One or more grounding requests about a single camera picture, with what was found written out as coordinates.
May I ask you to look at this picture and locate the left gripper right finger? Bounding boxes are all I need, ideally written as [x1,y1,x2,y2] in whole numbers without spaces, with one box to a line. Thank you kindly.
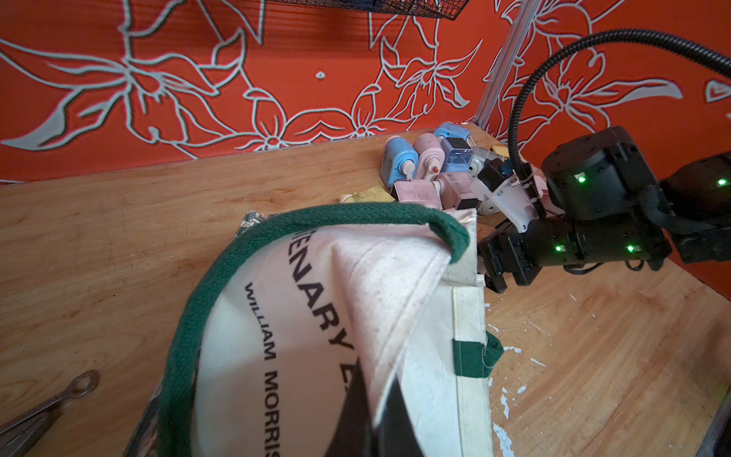
[376,379,425,457]

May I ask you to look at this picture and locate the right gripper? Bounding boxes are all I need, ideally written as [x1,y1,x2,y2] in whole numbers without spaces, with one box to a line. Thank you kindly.
[478,214,672,293]

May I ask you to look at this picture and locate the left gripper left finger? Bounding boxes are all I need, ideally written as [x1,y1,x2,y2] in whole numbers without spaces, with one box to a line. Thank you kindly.
[325,361,377,457]

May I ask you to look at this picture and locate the yellow white pencil sharpener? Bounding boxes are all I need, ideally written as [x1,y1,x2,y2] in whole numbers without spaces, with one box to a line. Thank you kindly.
[490,143,510,160]

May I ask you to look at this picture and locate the white round pencil sharpener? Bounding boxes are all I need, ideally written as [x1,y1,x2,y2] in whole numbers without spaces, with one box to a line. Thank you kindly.
[468,146,502,177]

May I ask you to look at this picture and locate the pink square pencil sharpener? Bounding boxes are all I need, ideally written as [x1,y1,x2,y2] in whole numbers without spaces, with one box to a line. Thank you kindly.
[390,180,443,211]

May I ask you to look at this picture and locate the white canvas tote bag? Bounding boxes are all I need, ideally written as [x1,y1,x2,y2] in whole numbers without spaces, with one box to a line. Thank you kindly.
[126,203,504,456]

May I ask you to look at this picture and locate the light blue small sharpener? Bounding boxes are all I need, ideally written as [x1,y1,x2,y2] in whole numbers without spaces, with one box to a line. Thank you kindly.
[441,137,473,173]

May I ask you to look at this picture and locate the blue square pencil sharpener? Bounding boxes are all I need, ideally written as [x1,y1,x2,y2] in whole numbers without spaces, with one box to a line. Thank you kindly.
[434,122,476,148]

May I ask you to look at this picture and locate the blue pencil sharpener pink cap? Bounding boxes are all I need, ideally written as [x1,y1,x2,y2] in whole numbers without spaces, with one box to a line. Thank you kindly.
[379,135,419,190]

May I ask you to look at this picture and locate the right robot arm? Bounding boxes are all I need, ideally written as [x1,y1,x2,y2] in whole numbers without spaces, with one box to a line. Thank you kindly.
[471,29,730,293]

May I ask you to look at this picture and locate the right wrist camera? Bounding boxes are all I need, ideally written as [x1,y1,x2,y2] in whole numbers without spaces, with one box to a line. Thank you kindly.
[470,159,538,233]

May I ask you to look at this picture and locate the black wire wall basket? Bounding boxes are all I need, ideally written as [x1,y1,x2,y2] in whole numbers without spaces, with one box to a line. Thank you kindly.
[276,0,469,20]

